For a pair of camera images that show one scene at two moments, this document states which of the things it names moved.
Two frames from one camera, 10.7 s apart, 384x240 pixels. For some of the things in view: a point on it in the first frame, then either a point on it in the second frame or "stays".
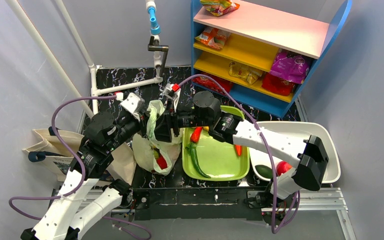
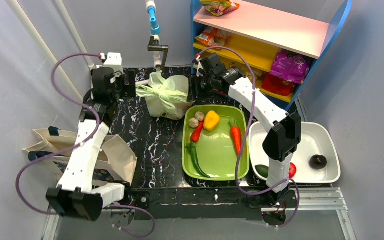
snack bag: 218,7 stays
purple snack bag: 290,66 stays
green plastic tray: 217,158 stays
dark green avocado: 264,171 stays
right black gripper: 171,124 -> 196,87
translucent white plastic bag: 151,154 -> 166,97
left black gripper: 141,117 -> 129,84
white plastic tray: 323,132 stays
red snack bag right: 277,84 stays
